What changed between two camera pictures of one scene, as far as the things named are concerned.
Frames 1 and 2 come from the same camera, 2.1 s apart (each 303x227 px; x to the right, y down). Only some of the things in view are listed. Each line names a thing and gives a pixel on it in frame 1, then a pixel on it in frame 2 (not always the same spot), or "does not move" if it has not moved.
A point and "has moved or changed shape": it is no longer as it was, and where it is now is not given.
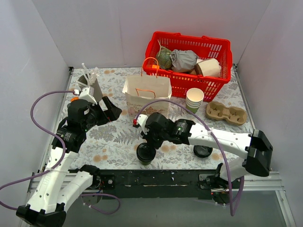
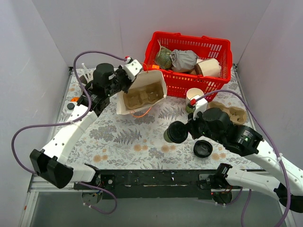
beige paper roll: (208, 67) does not move
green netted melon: (164, 58) does not move
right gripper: (148, 137) to (192, 129)
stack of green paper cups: (194, 99) does not move
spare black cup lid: (202, 151) does not move
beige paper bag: (140, 90) has moved or changed shape
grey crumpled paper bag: (183, 60) does not move
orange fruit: (74, 98) does not move
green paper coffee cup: (146, 163) has moved or changed shape
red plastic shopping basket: (205, 47) does not move
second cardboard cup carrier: (235, 116) does not move
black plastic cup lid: (146, 152) has moved or changed shape
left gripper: (104, 113) to (125, 80)
